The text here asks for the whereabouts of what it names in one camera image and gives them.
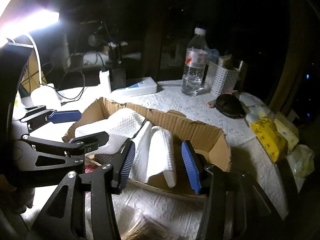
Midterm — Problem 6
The clear water bottle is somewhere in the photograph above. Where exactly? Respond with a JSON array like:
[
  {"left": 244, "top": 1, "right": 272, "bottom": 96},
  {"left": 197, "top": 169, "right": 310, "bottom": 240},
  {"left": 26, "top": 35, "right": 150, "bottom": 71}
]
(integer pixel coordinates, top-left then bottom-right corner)
[{"left": 181, "top": 28, "right": 208, "bottom": 96}]

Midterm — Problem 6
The crumpled plastic bag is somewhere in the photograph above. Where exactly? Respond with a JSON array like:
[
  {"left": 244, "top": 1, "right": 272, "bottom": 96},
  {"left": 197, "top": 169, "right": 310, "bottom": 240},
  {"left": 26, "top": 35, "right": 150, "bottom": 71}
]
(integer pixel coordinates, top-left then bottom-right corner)
[{"left": 287, "top": 144, "right": 315, "bottom": 178}]

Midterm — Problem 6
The white blue flat box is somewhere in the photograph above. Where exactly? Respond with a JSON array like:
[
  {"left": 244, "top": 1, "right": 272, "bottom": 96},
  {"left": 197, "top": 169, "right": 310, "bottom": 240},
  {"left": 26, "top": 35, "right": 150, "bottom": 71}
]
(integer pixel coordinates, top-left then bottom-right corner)
[{"left": 111, "top": 77, "right": 157, "bottom": 96}]

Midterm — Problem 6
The white desk lamp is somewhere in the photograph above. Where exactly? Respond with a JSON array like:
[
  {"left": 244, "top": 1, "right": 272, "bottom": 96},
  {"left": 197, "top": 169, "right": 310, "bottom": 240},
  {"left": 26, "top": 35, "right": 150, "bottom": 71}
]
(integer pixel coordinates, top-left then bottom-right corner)
[{"left": 1, "top": 9, "right": 61, "bottom": 108}]

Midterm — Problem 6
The pink plush toy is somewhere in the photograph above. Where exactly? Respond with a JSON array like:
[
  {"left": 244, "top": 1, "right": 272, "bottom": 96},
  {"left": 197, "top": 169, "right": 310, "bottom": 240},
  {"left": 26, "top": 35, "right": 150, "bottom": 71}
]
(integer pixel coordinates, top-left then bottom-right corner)
[{"left": 84, "top": 161, "right": 98, "bottom": 173}]

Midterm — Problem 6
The white perforated basket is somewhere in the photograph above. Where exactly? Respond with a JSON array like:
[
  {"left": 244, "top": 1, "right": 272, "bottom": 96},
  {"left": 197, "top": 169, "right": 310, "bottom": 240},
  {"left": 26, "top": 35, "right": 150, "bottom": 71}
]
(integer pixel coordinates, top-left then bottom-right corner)
[{"left": 204, "top": 61, "right": 240, "bottom": 96}]

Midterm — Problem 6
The black charging cable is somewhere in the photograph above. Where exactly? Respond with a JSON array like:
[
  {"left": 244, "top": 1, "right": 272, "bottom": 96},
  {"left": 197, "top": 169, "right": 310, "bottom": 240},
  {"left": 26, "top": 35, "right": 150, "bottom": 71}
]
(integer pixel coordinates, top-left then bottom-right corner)
[{"left": 22, "top": 51, "right": 108, "bottom": 106}]

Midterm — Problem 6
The white paper towel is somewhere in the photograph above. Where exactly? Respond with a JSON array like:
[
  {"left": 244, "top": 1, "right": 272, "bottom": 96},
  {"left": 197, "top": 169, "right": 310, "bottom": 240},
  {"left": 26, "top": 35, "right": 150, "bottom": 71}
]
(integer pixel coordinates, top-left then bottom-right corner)
[{"left": 75, "top": 108, "right": 177, "bottom": 188}]

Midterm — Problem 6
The black round case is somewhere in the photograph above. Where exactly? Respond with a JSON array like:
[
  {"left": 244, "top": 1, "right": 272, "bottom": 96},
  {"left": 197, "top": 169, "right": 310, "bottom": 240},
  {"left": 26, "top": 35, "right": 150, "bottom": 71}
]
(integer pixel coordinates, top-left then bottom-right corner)
[{"left": 215, "top": 94, "right": 246, "bottom": 119}]

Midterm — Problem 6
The yellow wipes pack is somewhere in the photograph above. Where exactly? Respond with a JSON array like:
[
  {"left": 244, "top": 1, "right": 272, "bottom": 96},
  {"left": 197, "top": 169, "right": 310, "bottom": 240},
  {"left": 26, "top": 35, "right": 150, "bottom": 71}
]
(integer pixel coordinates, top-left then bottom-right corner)
[{"left": 250, "top": 116, "right": 287, "bottom": 163}]

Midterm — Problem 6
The white patterned tablecloth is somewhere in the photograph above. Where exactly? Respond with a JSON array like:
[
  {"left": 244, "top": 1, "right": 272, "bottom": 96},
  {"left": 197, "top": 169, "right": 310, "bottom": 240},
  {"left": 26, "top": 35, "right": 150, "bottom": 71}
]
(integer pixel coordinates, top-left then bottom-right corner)
[{"left": 22, "top": 80, "right": 290, "bottom": 240}]

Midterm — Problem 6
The pale green tissue pack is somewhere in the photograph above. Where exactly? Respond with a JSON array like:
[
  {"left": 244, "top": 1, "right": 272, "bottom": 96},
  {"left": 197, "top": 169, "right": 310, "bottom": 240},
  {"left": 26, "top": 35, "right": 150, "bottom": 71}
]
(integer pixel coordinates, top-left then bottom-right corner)
[{"left": 274, "top": 112, "right": 299, "bottom": 151}]

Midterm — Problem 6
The brown cardboard box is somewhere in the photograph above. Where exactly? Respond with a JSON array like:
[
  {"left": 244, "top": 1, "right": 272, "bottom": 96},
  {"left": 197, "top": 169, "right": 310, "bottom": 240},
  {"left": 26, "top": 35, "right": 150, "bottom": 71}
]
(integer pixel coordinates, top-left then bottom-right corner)
[{"left": 63, "top": 98, "right": 231, "bottom": 199}]

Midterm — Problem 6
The white power adapter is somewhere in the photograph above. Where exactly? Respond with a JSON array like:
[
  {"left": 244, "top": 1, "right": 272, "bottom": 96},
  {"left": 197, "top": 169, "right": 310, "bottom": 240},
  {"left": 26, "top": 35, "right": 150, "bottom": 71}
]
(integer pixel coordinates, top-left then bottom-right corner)
[{"left": 99, "top": 70, "right": 112, "bottom": 94}]

